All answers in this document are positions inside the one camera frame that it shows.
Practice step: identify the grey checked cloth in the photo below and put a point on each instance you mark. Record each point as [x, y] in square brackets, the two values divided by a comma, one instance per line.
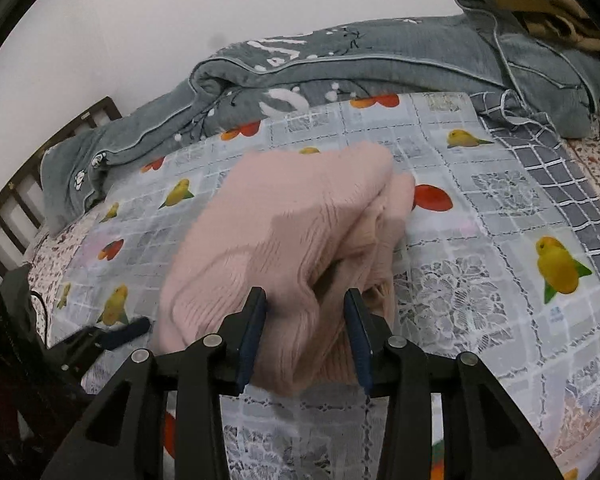
[533, 140]

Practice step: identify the floral bed sheet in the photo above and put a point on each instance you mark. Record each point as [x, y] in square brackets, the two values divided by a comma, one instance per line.
[49, 257]

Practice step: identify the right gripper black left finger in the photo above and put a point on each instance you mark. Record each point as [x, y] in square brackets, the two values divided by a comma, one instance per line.
[120, 434]

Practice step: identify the fruit-print plastic mat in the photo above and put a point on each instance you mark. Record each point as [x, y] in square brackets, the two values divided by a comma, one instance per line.
[488, 264]

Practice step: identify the pink knitted sweater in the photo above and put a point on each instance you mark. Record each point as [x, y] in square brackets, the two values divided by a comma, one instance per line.
[305, 228]

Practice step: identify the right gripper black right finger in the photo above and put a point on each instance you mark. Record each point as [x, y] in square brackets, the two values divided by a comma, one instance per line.
[485, 434]

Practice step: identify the dark wooden headboard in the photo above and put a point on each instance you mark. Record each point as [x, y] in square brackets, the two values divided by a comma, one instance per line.
[21, 201]

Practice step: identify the brown clothes pile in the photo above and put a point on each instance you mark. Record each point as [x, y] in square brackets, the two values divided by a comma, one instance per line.
[560, 21]

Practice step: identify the grey floral quilt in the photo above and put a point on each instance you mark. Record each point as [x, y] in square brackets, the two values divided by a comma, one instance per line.
[485, 47]

